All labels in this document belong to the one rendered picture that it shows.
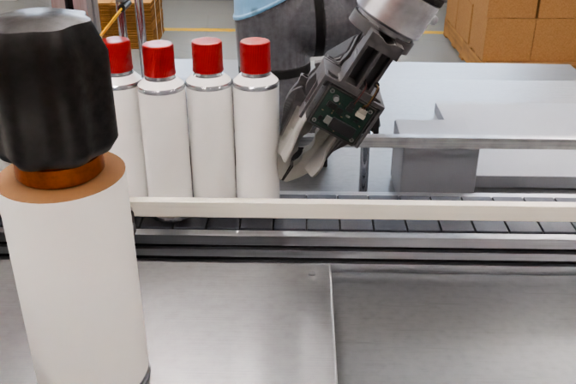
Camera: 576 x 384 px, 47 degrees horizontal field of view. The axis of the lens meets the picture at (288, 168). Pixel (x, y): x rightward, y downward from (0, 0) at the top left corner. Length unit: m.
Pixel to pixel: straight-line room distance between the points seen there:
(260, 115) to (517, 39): 3.40
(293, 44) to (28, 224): 0.63
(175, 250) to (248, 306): 0.16
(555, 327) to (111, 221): 0.47
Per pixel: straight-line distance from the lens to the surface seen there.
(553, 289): 0.81
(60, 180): 0.46
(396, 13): 0.66
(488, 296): 0.78
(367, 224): 0.78
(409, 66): 1.52
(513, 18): 4.03
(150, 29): 4.73
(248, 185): 0.77
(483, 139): 0.82
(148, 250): 0.79
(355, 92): 0.67
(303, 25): 1.01
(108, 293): 0.50
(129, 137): 0.77
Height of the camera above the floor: 1.28
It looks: 26 degrees down
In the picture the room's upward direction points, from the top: straight up
